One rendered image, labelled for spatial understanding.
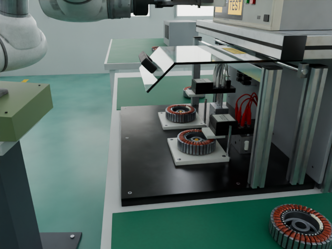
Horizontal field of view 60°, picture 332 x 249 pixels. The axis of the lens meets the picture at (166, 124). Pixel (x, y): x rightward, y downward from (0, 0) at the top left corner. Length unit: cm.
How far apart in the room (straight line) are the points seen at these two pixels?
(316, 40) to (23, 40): 97
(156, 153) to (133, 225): 27
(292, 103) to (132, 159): 46
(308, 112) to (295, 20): 21
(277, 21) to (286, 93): 24
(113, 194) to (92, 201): 126
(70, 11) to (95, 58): 484
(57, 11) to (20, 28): 48
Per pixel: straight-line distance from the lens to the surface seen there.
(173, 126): 99
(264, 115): 64
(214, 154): 82
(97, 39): 550
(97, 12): 73
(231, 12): 94
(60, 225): 185
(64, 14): 74
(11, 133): 108
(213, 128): 82
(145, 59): 63
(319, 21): 77
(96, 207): 192
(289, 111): 87
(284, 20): 72
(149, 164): 79
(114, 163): 84
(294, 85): 85
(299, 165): 74
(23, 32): 122
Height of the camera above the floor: 117
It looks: 22 degrees down
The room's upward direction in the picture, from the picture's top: straight up
